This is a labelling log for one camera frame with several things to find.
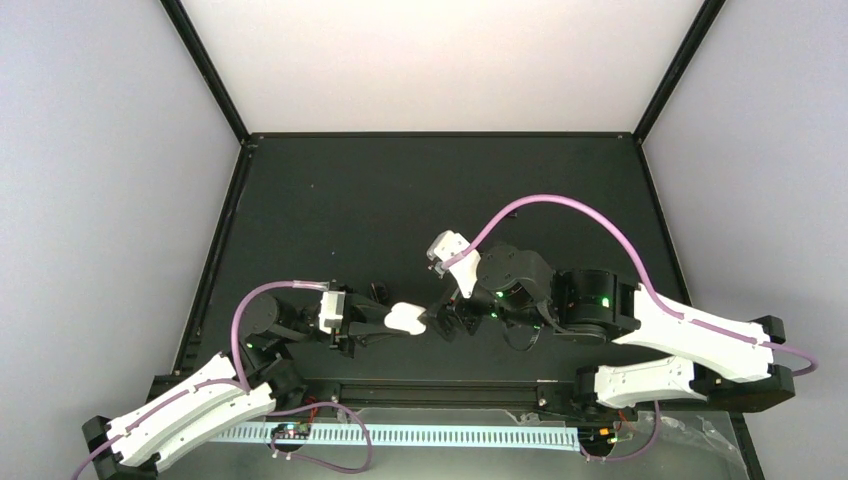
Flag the black frame post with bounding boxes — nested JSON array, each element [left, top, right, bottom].
[[633, 0, 726, 145], [160, 0, 250, 144]]

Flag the white earbud charging case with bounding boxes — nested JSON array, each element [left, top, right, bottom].
[[383, 302, 427, 336]]

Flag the black frame post right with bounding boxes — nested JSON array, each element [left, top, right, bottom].
[[633, 0, 726, 145]]

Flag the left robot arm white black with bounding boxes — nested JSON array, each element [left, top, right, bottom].
[[72, 280, 426, 479]]

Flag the black aluminium rail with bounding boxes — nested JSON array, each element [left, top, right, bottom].
[[148, 374, 743, 425]]

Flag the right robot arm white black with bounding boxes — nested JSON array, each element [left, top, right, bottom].
[[420, 245, 796, 419]]

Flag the purple cable loop bottom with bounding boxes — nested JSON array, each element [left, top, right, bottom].
[[268, 400, 375, 474]]

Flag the light blue cable duct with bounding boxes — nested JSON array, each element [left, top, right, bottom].
[[213, 422, 580, 452]]

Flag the black frame post left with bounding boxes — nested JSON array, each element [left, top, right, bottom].
[[160, 0, 250, 144]]

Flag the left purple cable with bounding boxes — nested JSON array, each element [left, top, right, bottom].
[[71, 279, 330, 480]]

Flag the black earbud case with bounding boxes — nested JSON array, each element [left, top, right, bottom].
[[369, 282, 390, 305]]

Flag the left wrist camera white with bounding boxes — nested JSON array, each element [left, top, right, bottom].
[[318, 291, 346, 334]]

